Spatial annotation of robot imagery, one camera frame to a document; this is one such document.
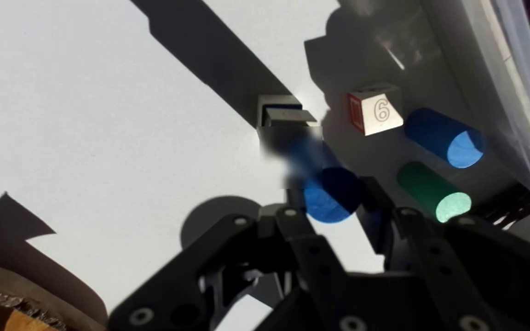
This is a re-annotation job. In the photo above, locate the woven brown basket tray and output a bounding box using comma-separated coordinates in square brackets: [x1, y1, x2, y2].
[0, 256, 111, 331]

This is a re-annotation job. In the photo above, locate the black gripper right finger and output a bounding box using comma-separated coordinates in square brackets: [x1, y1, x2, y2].
[358, 177, 530, 331]

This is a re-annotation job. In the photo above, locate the blue toy cylinder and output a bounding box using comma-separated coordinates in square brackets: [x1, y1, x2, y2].
[404, 109, 487, 171]
[282, 134, 365, 224]

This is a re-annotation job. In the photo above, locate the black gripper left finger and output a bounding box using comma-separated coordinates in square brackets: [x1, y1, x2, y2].
[108, 175, 354, 331]

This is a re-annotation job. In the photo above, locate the green toy cylinder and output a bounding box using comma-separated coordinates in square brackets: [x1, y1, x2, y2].
[397, 160, 474, 226]

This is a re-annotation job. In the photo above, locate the wooden cube with number six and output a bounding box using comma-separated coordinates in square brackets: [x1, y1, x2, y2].
[347, 85, 408, 138]

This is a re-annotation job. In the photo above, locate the clear plastic storage bin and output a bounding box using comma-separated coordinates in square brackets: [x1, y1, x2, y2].
[420, 0, 530, 208]

